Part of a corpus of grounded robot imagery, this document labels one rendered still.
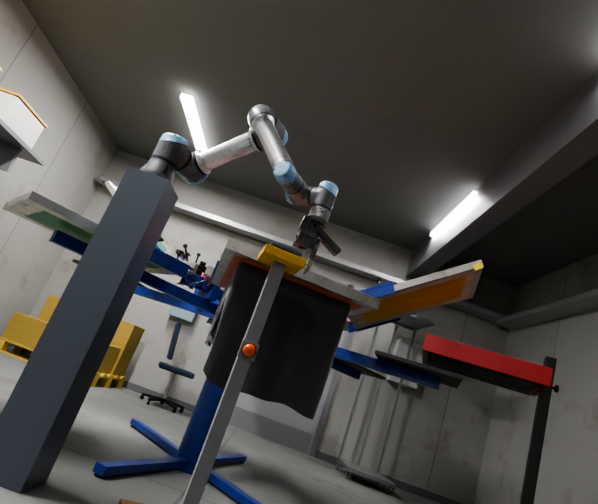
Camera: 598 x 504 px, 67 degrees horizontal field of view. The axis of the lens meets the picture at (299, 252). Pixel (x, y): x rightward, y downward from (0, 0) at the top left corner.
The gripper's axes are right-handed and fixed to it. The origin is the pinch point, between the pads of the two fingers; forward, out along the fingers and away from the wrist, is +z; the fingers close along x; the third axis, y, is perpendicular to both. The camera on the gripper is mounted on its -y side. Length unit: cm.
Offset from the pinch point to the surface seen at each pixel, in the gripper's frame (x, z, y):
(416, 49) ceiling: -86, -197, -38
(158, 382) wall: -455, 80, 43
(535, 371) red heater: -40, -9, -131
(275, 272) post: 21.1, 8.9, 12.5
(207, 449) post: 21, 61, 13
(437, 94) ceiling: -115, -197, -72
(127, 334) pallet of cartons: -400, 39, 94
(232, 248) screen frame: 1.9, 2.1, 26.8
